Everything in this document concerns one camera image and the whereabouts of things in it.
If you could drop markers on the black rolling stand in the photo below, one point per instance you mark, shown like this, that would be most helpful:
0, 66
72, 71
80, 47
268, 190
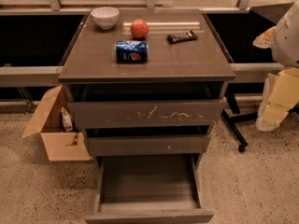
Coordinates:
240, 115

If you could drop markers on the white ceramic bowl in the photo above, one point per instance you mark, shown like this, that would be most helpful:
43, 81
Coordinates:
105, 17

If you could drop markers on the dark chocolate bar wrapper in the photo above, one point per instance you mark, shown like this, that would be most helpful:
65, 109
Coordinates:
181, 37

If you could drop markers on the snack bag in box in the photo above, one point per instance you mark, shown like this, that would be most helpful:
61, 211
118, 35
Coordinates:
66, 120

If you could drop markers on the blue pepsi can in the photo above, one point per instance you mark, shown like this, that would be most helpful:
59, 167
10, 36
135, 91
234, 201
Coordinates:
131, 51

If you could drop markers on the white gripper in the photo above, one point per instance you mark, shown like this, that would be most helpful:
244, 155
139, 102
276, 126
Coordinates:
287, 41

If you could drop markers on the grey top drawer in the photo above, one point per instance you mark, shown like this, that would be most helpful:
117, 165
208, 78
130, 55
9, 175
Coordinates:
146, 113

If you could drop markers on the red apple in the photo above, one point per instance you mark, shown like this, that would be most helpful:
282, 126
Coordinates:
139, 29

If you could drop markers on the open cardboard box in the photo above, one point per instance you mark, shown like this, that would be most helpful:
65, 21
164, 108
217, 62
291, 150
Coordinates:
47, 121

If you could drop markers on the grey middle drawer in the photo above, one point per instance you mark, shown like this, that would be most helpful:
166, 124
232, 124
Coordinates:
146, 145

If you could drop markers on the grey open bottom drawer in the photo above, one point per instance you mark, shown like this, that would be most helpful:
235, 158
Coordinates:
154, 189

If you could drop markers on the grey drawer cabinet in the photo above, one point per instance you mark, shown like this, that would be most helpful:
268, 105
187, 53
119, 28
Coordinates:
146, 95

